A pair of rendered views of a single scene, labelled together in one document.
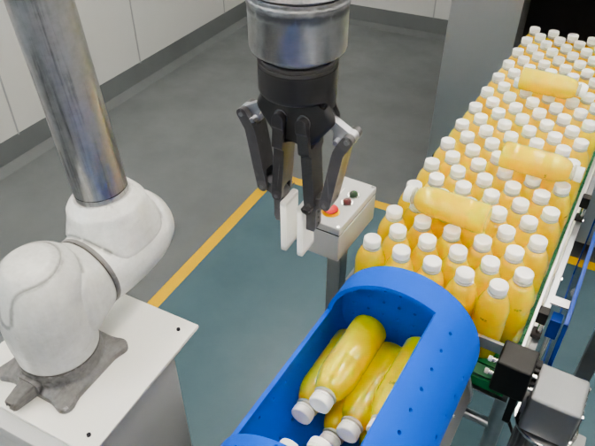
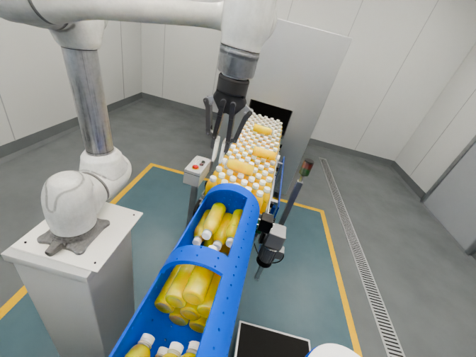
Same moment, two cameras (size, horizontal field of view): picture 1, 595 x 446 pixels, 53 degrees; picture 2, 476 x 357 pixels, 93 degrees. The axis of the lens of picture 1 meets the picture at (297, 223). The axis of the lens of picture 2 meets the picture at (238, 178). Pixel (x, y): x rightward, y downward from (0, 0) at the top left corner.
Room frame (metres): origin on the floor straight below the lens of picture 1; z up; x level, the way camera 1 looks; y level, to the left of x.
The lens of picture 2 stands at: (-0.03, 0.19, 1.83)
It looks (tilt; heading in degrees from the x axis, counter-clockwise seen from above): 32 degrees down; 334
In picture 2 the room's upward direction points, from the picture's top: 15 degrees clockwise
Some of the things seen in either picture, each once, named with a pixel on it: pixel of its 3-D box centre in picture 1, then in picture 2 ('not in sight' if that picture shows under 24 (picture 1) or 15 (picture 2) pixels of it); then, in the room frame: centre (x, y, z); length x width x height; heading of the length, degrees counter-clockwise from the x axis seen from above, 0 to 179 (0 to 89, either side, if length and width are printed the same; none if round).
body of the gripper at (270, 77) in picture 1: (297, 97); (230, 95); (0.52, 0.00, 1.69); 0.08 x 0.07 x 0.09; 62
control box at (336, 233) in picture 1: (339, 216); (197, 170); (1.16, -0.10, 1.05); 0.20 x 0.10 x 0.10; 149
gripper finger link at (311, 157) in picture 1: (312, 160); (231, 122); (0.52, -0.01, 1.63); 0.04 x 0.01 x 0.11; 152
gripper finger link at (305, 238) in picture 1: (305, 225); (222, 151); (0.52, -0.01, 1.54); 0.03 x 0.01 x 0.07; 152
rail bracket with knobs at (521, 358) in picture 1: (511, 371); (264, 223); (0.77, -0.44, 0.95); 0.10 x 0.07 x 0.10; 59
